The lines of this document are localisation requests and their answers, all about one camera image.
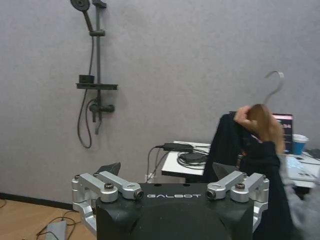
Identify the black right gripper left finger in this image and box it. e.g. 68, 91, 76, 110
71, 162, 145, 235

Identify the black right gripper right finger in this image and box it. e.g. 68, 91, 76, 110
206, 162, 271, 234

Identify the black garment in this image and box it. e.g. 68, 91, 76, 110
203, 111, 270, 184

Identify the wooden hanger with metal hook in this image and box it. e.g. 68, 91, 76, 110
249, 70, 286, 126

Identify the flat black device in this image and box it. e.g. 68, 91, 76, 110
179, 152, 205, 164

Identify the white table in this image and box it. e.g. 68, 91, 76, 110
160, 142, 214, 178

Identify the grey power strip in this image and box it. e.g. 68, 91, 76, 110
45, 220, 67, 238

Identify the black power adapter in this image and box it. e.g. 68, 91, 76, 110
163, 142, 194, 153

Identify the white desk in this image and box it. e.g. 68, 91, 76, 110
281, 148, 320, 189

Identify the monitor with pink screen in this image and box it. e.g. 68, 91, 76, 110
271, 113, 294, 154

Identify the grey cloth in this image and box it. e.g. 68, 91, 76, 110
277, 153, 320, 240

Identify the black shower mixer valve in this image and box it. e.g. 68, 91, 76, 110
88, 98, 116, 123

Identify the blue paper cup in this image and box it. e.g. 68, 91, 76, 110
291, 133, 310, 156

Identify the black shower shelf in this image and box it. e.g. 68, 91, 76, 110
75, 82, 119, 92

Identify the black box on shelf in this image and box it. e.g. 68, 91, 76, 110
78, 74, 95, 85

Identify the black shower head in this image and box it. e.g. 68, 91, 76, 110
70, 0, 94, 33

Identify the black adapter cable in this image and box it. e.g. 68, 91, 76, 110
146, 144, 166, 179

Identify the black floor cable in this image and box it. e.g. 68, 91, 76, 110
36, 209, 83, 237

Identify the black shower hose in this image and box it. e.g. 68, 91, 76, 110
77, 37, 98, 149

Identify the black shower slide rail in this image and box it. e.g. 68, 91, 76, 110
91, 0, 107, 136

